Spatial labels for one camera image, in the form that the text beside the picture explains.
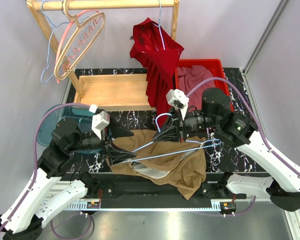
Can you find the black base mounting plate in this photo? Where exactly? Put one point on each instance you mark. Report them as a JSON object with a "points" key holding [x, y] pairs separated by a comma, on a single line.
{"points": [[125, 192]]}

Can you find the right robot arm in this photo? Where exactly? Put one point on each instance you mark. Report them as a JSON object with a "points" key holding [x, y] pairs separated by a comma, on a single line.
{"points": [[282, 187]]}

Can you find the teal plastic basket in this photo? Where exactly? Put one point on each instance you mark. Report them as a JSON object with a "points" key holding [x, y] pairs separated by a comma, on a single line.
{"points": [[81, 115]]}

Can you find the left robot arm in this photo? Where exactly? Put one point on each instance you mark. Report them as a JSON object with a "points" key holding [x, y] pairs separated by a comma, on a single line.
{"points": [[28, 215]]}

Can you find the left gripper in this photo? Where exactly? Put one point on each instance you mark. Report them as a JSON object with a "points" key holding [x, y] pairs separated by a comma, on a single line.
{"points": [[116, 156]]}

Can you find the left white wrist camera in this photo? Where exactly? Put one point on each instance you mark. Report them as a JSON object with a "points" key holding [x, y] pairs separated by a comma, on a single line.
{"points": [[99, 120]]}

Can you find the red plastic bin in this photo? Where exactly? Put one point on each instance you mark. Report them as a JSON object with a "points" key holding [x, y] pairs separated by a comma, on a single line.
{"points": [[213, 65]]}

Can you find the tan garment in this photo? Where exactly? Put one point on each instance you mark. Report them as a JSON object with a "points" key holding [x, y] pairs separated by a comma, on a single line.
{"points": [[185, 171]]}

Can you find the pink wooden hanger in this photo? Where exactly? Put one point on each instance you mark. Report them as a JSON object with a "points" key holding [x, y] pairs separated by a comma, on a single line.
{"points": [[77, 39]]}

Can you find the wooden clothes rack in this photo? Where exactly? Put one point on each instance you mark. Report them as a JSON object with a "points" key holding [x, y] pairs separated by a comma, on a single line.
{"points": [[118, 92]]}

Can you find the red pleated skirt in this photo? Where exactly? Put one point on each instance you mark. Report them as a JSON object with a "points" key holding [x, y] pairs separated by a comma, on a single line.
{"points": [[156, 51]]}

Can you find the mauve cloth in bin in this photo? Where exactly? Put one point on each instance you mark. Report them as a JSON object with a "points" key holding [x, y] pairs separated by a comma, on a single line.
{"points": [[189, 77]]}

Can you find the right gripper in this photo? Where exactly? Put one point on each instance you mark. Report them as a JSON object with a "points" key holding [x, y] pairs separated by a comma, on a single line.
{"points": [[171, 132]]}

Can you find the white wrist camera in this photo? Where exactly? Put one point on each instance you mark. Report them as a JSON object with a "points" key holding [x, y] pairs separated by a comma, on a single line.
{"points": [[99, 120], [177, 99]]}

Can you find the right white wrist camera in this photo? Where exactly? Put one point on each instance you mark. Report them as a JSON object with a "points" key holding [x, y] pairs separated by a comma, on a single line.
{"points": [[177, 99]]}

